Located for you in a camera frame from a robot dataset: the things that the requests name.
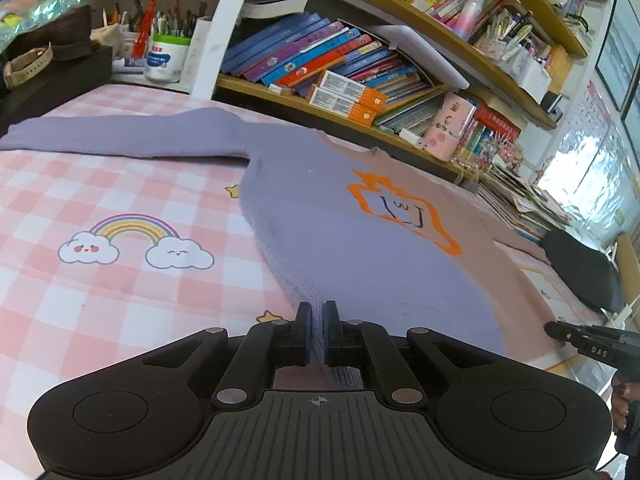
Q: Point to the white jar pen holder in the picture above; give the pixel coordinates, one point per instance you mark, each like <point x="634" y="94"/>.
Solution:
<point x="165" y="62"/>

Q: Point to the black box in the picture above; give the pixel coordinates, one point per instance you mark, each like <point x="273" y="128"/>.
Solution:
<point x="50" y="90"/>

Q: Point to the purple and pink sweater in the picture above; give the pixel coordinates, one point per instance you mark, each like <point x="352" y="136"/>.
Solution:
<point x="350" y="260"/>

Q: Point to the row of leaning books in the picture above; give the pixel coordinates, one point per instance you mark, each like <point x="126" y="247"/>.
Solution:
<point x="300" y="50"/>

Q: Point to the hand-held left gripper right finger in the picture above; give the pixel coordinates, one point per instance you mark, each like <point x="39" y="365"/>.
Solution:
<point x="330" y="335"/>

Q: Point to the pink checked table mat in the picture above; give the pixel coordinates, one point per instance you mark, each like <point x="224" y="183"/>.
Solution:
<point x="100" y="310"/>

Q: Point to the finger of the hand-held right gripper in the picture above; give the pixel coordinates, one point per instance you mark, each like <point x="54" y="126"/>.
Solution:
<point x="560" y="332"/>

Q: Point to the pink gradient bottle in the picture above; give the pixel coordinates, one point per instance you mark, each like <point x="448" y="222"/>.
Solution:
<point x="470" y="15"/>

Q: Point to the person's right hand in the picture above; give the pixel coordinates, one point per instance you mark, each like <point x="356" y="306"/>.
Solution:
<point x="622" y="405"/>

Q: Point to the colourful bead ornament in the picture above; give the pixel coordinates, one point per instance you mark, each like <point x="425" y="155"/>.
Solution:
<point x="500" y="152"/>

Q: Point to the brown leather shoe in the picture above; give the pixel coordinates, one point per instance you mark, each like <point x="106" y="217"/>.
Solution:
<point x="65" y="30"/>

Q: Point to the stack of magazines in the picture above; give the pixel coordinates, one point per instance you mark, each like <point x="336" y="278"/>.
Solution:
<point x="520" y="205"/>

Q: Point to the white flat tablet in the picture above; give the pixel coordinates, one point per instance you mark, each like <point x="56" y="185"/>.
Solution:
<point x="425" y="55"/>

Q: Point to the iridescent plastic bag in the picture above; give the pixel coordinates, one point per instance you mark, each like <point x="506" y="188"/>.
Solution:
<point x="40" y="10"/>

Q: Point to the framed wall picture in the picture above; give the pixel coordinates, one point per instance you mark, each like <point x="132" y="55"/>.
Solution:
<point x="620" y="45"/>

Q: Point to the white pen organizer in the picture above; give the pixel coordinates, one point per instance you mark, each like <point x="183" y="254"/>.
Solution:
<point x="527" y="72"/>

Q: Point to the red tassel ornament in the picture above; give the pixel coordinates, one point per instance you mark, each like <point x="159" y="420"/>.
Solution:
<point x="145" y="25"/>

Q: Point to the thick black-covered book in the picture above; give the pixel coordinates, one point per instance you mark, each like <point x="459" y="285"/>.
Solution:
<point x="275" y="7"/>

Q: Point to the wooden and white bookshelf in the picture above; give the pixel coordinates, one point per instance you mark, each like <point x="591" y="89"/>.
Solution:
<point x="222" y="35"/>

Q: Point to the pink printed cylinder tin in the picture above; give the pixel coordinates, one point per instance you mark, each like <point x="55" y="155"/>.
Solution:
<point x="447" y="127"/>

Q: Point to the bunch of pens and pencils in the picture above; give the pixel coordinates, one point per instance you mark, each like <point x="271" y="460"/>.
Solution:
<point x="172" y="22"/>

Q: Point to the wall calendar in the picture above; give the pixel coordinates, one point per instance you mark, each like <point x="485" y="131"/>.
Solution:
<point x="595" y="107"/>

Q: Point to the small white charger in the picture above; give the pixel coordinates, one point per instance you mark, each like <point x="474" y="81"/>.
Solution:
<point x="412" y="138"/>

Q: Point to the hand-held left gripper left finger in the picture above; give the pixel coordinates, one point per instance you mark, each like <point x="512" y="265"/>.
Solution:
<point x="305" y="335"/>

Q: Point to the beige wristwatch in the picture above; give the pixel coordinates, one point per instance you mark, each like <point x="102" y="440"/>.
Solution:
<point x="42" y="57"/>

